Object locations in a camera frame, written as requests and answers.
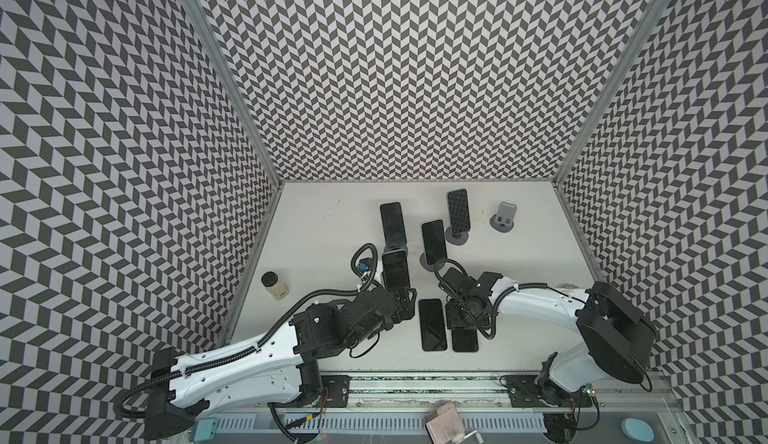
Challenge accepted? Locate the black phone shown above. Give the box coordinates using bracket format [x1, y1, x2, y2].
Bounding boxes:
[382, 249, 411, 292]
[451, 328, 479, 353]
[447, 189, 471, 235]
[379, 202, 407, 249]
[418, 299, 447, 352]
[421, 220, 447, 264]

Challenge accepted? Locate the grey round phone stand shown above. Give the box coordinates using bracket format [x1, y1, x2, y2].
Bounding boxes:
[490, 202, 517, 233]

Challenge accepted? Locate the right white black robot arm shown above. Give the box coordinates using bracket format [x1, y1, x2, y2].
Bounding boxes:
[433, 258, 657, 407]

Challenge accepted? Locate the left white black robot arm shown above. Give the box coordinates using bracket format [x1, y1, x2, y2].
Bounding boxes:
[112, 243, 417, 440]

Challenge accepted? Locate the grey stand under middle phone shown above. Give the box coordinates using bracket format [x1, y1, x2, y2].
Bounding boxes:
[419, 253, 445, 273]

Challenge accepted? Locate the grey stand under phone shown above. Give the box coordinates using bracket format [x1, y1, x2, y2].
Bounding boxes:
[444, 228, 469, 246]
[419, 253, 445, 273]

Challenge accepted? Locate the grey stand under back phone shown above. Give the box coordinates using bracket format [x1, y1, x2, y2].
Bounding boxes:
[444, 228, 469, 246]

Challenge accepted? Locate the pink box at front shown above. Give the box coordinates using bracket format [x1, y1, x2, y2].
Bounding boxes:
[425, 401, 484, 444]

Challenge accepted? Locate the small jar with black lid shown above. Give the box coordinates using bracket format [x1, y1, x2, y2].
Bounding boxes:
[261, 271, 288, 301]

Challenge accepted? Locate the teal round object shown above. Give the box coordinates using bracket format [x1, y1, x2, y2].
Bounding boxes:
[620, 418, 656, 443]

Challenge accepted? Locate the teal square object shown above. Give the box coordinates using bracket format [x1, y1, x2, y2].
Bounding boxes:
[188, 417, 219, 443]

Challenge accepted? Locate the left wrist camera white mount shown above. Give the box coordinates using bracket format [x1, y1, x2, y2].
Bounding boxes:
[354, 258, 376, 280]

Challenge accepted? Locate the aluminium front rail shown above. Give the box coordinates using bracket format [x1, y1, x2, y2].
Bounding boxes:
[173, 370, 691, 416]

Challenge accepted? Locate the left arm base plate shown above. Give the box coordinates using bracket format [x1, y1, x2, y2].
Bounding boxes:
[299, 374, 352, 408]

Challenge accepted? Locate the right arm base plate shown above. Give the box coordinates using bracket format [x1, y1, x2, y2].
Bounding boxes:
[499, 374, 594, 410]

